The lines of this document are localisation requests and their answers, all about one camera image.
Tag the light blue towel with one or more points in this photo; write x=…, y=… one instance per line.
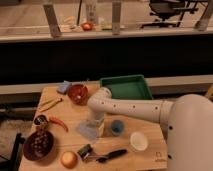
x=87, y=131

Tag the red round background object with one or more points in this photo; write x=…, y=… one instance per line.
x=87, y=26

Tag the white small bowl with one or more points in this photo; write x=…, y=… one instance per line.
x=138, y=141

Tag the yellow round fruit toy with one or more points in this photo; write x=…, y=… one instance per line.
x=69, y=159

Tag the blue sponge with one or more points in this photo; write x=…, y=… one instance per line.
x=63, y=87

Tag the black handled peeler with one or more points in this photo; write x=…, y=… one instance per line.
x=108, y=156

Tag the red chili pepper toy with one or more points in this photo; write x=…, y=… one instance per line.
x=59, y=122

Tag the black chair frame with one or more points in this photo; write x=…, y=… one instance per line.
x=9, y=164

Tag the small metal clip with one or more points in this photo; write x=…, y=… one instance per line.
x=85, y=151

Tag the yellow banana toy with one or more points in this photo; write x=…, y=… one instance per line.
x=49, y=104

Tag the green plastic tray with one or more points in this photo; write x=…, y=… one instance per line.
x=130, y=87

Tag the blue small cup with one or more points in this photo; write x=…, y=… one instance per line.
x=117, y=127

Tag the black office chair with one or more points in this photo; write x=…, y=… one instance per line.
x=170, y=12

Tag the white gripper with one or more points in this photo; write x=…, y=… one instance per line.
x=97, y=124

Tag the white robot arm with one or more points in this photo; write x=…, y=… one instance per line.
x=189, y=122

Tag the red bowl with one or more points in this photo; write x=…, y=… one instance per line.
x=78, y=94

